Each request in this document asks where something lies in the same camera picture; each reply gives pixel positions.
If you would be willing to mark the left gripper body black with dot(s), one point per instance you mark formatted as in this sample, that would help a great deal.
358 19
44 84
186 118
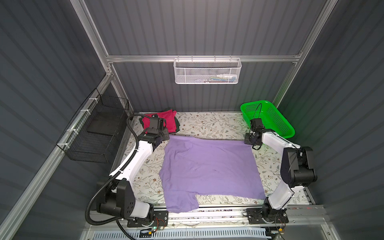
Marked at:
163 135

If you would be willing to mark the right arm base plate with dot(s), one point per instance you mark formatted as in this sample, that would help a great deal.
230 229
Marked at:
263 216

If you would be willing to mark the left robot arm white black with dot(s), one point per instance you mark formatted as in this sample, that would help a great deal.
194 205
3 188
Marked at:
118 199

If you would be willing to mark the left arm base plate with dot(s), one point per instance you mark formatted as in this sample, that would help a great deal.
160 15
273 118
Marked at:
154 219

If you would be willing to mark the white vented panel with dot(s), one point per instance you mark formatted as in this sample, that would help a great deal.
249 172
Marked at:
200 233

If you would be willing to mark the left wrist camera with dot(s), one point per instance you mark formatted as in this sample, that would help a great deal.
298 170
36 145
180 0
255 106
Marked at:
157 123

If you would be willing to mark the green plastic basket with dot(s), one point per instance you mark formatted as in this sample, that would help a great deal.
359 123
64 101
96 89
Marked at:
270 115

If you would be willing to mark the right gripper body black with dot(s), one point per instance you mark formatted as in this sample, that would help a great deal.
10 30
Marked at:
249 139

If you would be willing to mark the black wire basket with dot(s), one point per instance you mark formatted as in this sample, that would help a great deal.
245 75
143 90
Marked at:
98 129

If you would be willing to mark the purple t shirt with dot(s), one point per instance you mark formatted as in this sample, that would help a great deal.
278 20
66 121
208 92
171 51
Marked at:
203 167

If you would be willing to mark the folded magenta t shirt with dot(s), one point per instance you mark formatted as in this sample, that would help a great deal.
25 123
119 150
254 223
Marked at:
168 118

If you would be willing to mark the white spray bottle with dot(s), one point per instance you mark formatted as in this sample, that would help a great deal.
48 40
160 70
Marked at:
228 77

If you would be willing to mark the white wire mesh basket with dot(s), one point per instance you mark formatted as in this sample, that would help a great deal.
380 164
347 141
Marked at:
204 71

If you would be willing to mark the folded dark green t shirt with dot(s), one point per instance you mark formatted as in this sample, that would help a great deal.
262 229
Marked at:
177 124

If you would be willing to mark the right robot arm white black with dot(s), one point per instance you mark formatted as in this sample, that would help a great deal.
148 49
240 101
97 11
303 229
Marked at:
297 166

